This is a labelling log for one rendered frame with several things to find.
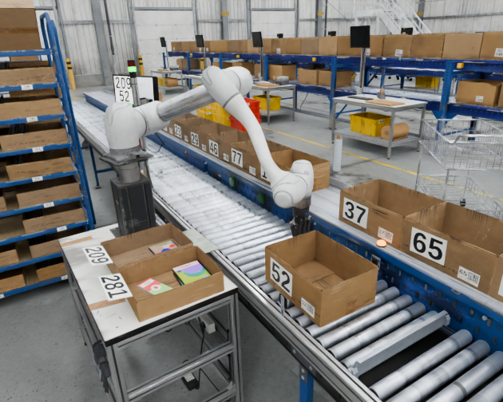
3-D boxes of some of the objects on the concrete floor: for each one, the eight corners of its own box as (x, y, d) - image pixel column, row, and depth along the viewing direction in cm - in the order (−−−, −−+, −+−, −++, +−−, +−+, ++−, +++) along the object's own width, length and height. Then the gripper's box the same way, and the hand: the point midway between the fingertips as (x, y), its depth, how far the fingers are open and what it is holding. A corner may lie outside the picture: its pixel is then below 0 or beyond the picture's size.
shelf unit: (-41, 326, 270) (-167, 9, 195) (-37, 291, 309) (-140, 16, 234) (105, 281, 316) (49, 10, 241) (93, 254, 355) (41, 15, 280)
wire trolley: (409, 203, 440) (421, 110, 400) (463, 205, 431) (481, 110, 391) (435, 251, 342) (455, 134, 303) (505, 254, 334) (536, 135, 294)
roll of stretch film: (339, 171, 549) (342, 136, 530) (331, 171, 554) (334, 135, 534) (341, 169, 559) (343, 134, 539) (334, 168, 563) (335, 134, 544)
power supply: (178, 374, 225) (177, 369, 224) (188, 369, 228) (187, 364, 227) (189, 392, 213) (188, 387, 212) (200, 386, 217) (199, 382, 215)
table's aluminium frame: (83, 342, 252) (58, 243, 224) (168, 308, 281) (156, 217, 253) (134, 474, 174) (105, 348, 146) (244, 407, 203) (238, 292, 176)
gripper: (306, 199, 185) (306, 244, 194) (284, 206, 179) (284, 251, 188) (317, 204, 179) (315, 250, 188) (295, 211, 173) (294, 258, 182)
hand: (300, 244), depth 187 cm, fingers closed, pressing on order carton
